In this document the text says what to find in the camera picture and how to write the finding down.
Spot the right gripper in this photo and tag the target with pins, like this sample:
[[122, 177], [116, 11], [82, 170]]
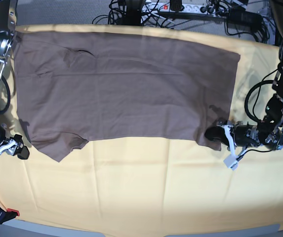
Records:
[[23, 152]]

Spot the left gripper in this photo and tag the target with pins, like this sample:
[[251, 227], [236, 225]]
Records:
[[244, 135]]

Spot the brown T-shirt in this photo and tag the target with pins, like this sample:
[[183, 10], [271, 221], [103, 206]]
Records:
[[74, 88]]

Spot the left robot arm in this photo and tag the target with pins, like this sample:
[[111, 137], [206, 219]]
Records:
[[268, 131]]

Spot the yellow table cloth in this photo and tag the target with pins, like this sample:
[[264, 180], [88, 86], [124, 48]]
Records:
[[144, 187]]

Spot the black power adapter box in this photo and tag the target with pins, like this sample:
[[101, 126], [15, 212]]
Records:
[[244, 18]]

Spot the white power strip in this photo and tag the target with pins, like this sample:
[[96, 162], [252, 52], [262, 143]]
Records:
[[187, 11]]

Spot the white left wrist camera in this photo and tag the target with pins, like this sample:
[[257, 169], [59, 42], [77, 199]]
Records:
[[232, 160]]

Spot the black upright post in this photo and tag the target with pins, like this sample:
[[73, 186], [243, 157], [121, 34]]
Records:
[[133, 10]]

